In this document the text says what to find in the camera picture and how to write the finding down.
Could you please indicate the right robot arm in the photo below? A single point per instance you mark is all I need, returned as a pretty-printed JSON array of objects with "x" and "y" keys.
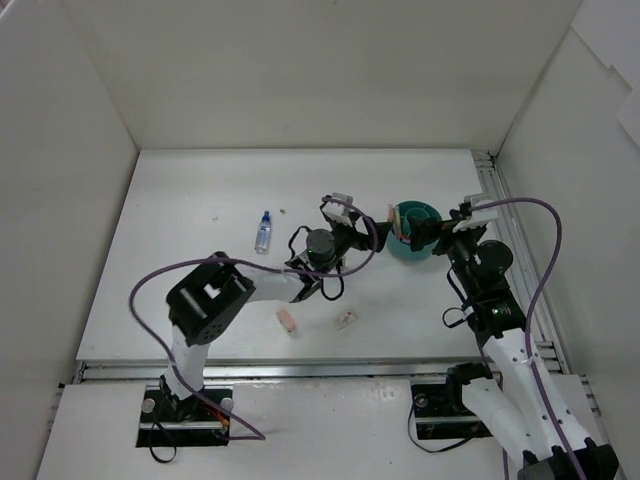
[{"x": 524, "y": 411}]

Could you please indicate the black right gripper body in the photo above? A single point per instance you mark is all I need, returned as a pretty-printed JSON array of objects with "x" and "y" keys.
[{"x": 441, "y": 238}]

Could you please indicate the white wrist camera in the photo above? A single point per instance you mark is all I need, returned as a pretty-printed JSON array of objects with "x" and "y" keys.
[
  {"x": 337, "y": 208},
  {"x": 476, "y": 211}
]

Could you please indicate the white patterned eraser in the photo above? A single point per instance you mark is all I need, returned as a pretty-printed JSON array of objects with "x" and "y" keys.
[{"x": 345, "y": 319}]

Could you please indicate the orange yellow highlighter pack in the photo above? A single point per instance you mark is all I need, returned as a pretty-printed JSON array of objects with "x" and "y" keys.
[{"x": 395, "y": 218}]

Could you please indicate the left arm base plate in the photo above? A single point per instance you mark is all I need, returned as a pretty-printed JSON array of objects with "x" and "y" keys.
[{"x": 161, "y": 427}]

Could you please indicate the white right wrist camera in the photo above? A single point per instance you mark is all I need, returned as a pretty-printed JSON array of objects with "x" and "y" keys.
[{"x": 476, "y": 211}]

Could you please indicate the small clear blue bottle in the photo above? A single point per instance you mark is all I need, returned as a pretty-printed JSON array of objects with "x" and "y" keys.
[{"x": 263, "y": 235}]

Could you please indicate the aluminium frame rail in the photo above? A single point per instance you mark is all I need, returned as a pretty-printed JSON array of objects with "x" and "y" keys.
[{"x": 522, "y": 275}]

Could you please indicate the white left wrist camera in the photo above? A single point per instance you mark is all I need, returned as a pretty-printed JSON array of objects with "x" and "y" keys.
[{"x": 337, "y": 208}]

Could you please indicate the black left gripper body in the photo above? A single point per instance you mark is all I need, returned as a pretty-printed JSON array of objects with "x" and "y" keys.
[{"x": 357, "y": 233}]

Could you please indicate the pink eraser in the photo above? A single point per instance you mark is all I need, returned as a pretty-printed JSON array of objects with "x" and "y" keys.
[{"x": 287, "y": 321}]

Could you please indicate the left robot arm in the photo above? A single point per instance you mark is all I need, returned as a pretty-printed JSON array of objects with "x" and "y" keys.
[{"x": 205, "y": 302}]

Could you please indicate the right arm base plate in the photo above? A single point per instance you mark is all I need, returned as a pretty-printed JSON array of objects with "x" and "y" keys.
[{"x": 433, "y": 416}]

